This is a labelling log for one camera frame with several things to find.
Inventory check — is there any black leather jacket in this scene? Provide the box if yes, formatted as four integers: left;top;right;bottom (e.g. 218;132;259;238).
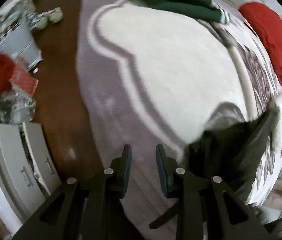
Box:
183;107;277;206

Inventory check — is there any white drawer unit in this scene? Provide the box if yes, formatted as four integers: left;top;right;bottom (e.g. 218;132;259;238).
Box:
0;122;61;223

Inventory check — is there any floral plush bed blanket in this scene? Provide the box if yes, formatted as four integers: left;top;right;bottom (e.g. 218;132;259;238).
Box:
76;0;282;239

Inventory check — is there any red quilt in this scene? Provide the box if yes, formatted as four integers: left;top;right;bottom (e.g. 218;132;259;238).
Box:
239;2;282;86

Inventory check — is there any white bedside nightstand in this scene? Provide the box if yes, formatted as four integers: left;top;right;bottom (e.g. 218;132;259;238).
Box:
0;10;42;70

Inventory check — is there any white slippers pair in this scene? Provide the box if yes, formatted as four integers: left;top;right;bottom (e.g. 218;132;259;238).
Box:
27;7;63;31

